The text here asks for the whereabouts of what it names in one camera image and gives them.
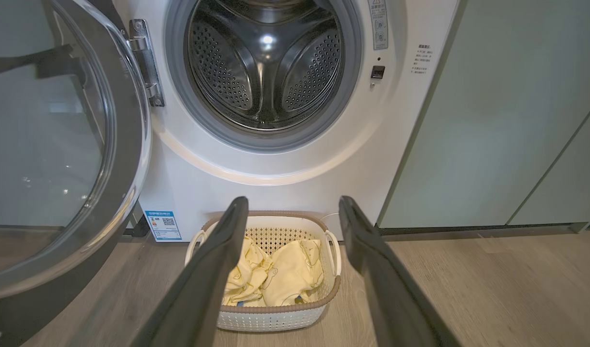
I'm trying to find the blue energy label sticker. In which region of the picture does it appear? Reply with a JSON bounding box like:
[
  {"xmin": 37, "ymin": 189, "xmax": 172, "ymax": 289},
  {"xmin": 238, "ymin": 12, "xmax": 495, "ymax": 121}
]
[{"xmin": 144, "ymin": 210, "xmax": 183, "ymax": 242}]

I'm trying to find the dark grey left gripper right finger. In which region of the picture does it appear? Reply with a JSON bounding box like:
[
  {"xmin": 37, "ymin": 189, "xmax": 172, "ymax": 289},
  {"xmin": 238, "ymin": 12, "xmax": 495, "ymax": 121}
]
[{"xmin": 338, "ymin": 195, "xmax": 462, "ymax": 347}]

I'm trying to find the dark cabinet plinth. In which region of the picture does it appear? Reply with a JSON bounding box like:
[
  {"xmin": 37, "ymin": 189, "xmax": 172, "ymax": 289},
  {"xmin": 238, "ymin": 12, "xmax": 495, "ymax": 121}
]
[{"xmin": 376, "ymin": 221, "xmax": 590, "ymax": 238}]

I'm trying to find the grey warning sticker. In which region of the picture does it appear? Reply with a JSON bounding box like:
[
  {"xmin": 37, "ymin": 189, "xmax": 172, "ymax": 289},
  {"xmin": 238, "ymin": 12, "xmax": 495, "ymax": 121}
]
[{"xmin": 367, "ymin": 0, "xmax": 389, "ymax": 51}]

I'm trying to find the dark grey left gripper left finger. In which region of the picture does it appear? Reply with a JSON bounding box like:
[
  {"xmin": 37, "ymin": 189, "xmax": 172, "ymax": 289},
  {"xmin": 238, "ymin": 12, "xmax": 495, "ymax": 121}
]
[{"xmin": 131, "ymin": 196, "xmax": 250, "ymax": 347}]

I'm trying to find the metal washing machine door hinge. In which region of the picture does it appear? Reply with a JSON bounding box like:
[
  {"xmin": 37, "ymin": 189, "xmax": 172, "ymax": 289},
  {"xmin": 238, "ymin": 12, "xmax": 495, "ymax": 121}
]
[{"xmin": 127, "ymin": 19, "xmax": 165, "ymax": 107}]

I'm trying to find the pale yellow printed garment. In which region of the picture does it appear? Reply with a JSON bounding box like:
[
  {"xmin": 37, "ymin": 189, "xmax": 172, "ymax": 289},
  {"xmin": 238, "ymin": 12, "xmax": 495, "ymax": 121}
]
[
  {"xmin": 222, "ymin": 236, "xmax": 272, "ymax": 307},
  {"xmin": 260, "ymin": 240, "xmax": 324, "ymax": 307}
]

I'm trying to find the grey rubber door gasket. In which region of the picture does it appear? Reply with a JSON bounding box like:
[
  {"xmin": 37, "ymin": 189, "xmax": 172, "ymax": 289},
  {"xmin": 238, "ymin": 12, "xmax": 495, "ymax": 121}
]
[{"xmin": 165, "ymin": 0, "xmax": 363, "ymax": 154}]

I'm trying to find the white perforated laundry basket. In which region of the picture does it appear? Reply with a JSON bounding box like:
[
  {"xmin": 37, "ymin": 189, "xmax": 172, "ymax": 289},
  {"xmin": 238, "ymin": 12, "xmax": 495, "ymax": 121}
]
[{"xmin": 185, "ymin": 211, "xmax": 342, "ymax": 333}]

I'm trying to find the pale teal handleless cabinet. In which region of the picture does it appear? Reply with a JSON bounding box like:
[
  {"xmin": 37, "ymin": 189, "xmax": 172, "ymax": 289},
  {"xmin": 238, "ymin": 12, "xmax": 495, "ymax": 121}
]
[{"xmin": 376, "ymin": 0, "xmax": 590, "ymax": 229}]

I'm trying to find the dark round washer door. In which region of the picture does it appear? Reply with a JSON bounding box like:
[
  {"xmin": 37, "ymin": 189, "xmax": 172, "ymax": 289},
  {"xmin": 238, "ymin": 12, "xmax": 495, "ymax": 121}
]
[{"xmin": 0, "ymin": 0, "xmax": 152, "ymax": 347}]

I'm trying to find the white front-load washing machine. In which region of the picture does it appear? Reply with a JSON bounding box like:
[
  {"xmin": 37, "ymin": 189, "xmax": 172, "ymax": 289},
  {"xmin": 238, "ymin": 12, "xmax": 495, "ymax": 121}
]
[{"xmin": 113, "ymin": 0, "xmax": 459, "ymax": 242}]

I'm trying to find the stainless steel washing machine drum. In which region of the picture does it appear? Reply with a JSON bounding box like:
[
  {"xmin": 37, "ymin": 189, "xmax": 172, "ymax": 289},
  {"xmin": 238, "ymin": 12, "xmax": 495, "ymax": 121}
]
[{"xmin": 187, "ymin": 0, "xmax": 345, "ymax": 132}]

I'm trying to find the printed instruction text label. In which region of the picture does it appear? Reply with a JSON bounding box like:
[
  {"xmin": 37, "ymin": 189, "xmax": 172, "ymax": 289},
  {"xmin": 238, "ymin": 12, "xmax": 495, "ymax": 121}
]
[{"xmin": 411, "ymin": 43, "xmax": 435, "ymax": 76}]

